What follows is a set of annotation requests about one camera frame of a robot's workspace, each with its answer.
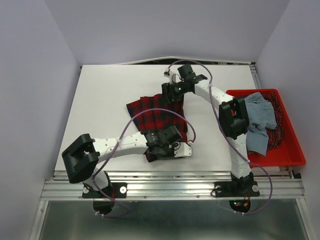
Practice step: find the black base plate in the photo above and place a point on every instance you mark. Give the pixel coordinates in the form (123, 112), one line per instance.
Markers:
(110, 191)
(234, 189)

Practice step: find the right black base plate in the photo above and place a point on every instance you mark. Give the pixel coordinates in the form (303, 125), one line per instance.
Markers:
(234, 189)

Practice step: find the red plastic bin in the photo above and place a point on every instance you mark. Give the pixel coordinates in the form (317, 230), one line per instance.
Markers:
(289, 153)

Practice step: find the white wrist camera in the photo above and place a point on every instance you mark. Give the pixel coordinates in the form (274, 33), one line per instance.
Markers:
(172, 76)
(183, 150)

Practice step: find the dark red dotted skirt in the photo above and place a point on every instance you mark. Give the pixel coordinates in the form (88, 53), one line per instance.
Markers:
(275, 136)

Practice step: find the light blue denim skirt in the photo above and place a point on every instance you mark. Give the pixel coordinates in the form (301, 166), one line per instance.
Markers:
(261, 116)

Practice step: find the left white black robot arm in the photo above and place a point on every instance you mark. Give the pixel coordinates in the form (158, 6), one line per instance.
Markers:
(82, 156)

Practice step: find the aluminium front rail frame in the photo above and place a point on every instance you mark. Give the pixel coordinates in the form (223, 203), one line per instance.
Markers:
(134, 186)

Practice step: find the aluminium right side rail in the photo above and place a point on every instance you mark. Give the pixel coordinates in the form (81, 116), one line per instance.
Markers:
(254, 74)

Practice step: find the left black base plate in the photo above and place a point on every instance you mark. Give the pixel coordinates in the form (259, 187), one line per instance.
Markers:
(110, 191)

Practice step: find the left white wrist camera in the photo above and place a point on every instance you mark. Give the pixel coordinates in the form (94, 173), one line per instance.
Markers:
(183, 150)

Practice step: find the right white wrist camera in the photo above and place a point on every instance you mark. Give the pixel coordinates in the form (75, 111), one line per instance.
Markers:
(172, 76)

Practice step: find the red navy plaid skirt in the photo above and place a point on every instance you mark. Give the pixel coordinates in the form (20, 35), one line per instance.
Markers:
(160, 116)

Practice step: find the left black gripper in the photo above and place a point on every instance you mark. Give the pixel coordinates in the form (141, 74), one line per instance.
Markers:
(170, 155)

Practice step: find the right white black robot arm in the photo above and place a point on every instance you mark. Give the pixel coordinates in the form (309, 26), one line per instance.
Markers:
(232, 118)

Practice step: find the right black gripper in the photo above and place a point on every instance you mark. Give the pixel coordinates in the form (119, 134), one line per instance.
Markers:
(167, 98)

